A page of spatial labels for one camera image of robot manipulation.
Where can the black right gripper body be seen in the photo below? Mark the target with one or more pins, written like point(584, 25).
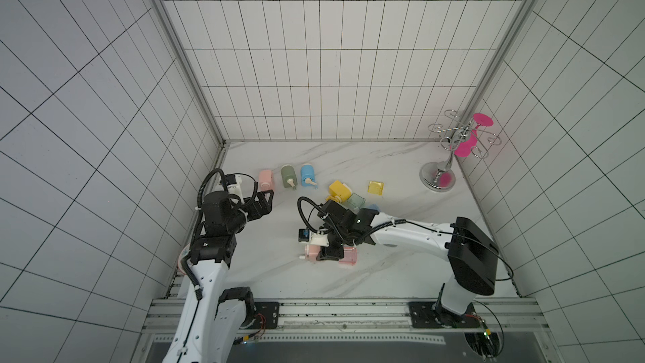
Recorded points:
point(336, 234)

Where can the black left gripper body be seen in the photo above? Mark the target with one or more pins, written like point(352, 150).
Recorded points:
point(251, 208)

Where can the clear pink sharpener tray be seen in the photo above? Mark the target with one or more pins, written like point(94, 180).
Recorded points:
point(350, 256)

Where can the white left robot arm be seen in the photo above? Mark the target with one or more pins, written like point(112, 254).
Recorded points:
point(214, 314)

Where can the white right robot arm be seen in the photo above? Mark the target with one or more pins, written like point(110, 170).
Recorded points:
point(332, 232)

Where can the clear mint sharpener tray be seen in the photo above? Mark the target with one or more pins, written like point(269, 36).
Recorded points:
point(355, 202)

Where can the yellow pencil sharpener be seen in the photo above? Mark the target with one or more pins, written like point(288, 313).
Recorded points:
point(339, 192)

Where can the clear yellow sharpener tray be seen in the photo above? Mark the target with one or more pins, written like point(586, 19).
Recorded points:
point(375, 188)

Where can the magenta plastic goblet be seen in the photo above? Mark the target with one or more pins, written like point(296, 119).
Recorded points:
point(469, 135)

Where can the chrome cup holder stand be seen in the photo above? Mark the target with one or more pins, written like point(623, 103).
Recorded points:
point(438, 176)

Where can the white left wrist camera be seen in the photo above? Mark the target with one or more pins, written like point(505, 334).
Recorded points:
point(232, 183)

